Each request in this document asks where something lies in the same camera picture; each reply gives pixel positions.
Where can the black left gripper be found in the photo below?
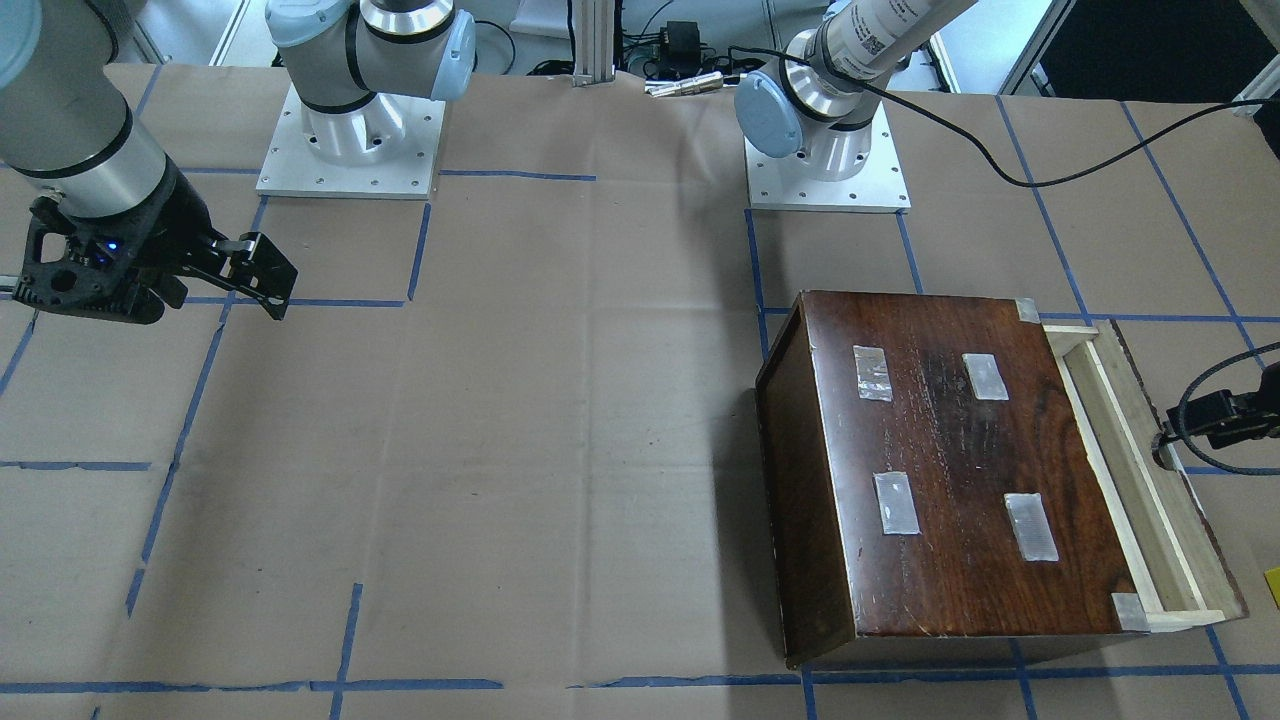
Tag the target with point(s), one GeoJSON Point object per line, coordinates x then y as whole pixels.
{"type": "Point", "coordinates": [1222, 413]}

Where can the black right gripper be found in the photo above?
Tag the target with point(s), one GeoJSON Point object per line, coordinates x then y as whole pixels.
{"type": "Point", "coordinates": [172, 232]}

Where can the light wooden drawer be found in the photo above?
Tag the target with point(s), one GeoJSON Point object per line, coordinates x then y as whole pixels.
{"type": "Point", "coordinates": [1180, 577]}

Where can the yellow block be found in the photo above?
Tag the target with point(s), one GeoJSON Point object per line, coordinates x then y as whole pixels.
{"type": "Point", "coordinates": [1272, 577]}

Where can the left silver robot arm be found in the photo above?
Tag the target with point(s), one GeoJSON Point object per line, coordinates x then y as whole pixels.
{"type": "Point", "coordinates": [828, 84]}

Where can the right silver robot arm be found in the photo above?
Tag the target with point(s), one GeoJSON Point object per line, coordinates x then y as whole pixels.
{"type": "Point", "coordinates": [69, 131]}

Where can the dark wooden drawer box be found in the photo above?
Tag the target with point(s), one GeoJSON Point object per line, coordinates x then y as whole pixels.
{"type": "Point", "coordinates": [928, 489]}

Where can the black power adapter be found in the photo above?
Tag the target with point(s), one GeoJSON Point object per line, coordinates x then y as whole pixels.
{"type": "Point", "coordinates": [679, 48]}

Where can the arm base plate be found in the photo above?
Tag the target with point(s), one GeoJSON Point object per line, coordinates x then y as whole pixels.
{"type": "Point", "coordinates": [795, 164]}
{"type": "Point", "coordinates": [385, 150]}

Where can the aluminium frame post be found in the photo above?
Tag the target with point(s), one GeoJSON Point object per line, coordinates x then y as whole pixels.
{"type": "Point", "coordinates": [594, 30]}

